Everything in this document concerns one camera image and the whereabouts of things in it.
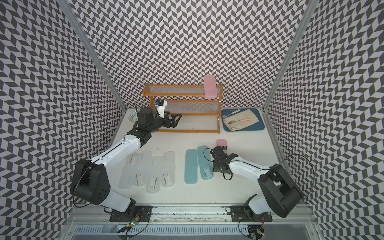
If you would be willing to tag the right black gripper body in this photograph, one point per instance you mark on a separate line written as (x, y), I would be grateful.
(216, 166)

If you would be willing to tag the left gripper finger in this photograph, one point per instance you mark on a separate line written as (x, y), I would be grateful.
(176, 117)
(173, 124)

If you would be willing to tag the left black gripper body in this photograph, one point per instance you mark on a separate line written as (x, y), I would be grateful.
(165, 122)

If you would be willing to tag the pink pencil case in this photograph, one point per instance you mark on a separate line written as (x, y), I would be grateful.
(210, 87)
(221, 143)

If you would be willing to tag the teal pencil case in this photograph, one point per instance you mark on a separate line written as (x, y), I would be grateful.
(191, 167)
(205, 163)

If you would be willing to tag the clear pencil case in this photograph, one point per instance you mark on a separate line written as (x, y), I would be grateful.
(169, 167)
(155, 172)
(129, 172)
(142, 168)

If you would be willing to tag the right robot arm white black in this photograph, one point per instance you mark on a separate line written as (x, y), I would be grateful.
(279, 192)

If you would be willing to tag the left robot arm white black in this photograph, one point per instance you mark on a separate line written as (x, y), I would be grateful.
(91, 177)

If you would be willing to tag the wooden three-tier shelf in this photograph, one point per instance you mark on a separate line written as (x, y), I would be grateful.
(188, 101)

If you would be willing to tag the beige cloth napkin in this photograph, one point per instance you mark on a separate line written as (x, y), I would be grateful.
(242, 114)

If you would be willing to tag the patterned ceramic bowl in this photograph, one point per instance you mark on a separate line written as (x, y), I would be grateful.
(133, 117)

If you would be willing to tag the teal tray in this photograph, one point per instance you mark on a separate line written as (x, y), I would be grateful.
(257, 127)

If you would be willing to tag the pink handled spoon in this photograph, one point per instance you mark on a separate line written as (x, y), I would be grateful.
(242, 120)

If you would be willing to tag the white handled fork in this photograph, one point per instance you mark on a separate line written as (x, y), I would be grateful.
(230, 114)

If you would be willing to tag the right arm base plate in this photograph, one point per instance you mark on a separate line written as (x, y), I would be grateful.
(245, 214)

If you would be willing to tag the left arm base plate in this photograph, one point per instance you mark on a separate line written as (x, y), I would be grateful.
(124, 217)

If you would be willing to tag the aluminium front rail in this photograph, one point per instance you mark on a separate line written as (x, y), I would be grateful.
(183, 214)

